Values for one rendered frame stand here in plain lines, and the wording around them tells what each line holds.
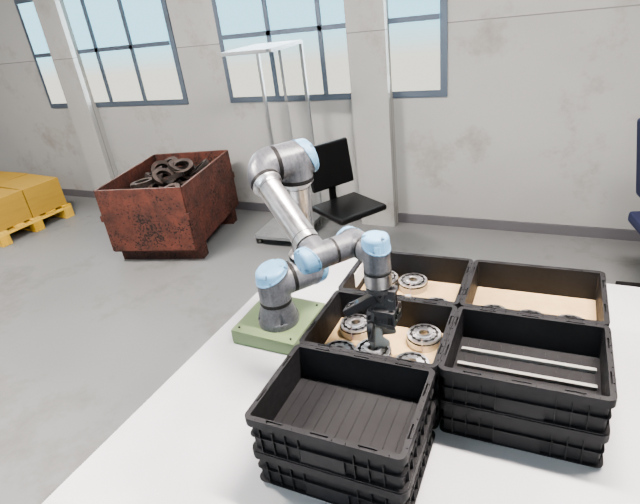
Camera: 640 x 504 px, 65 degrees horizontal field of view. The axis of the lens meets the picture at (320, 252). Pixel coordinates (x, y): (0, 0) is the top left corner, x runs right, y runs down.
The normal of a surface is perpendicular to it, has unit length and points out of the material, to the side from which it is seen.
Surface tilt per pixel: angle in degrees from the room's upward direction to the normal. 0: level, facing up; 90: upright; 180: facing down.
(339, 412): 0
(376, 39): 90
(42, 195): 90
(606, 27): 90
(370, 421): 0
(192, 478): 0
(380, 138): 90
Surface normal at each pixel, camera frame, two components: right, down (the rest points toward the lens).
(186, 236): -0.19, 0.46
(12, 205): 0.88, 0.12
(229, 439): -0.11, -0.89
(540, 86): -0.43, 0.45
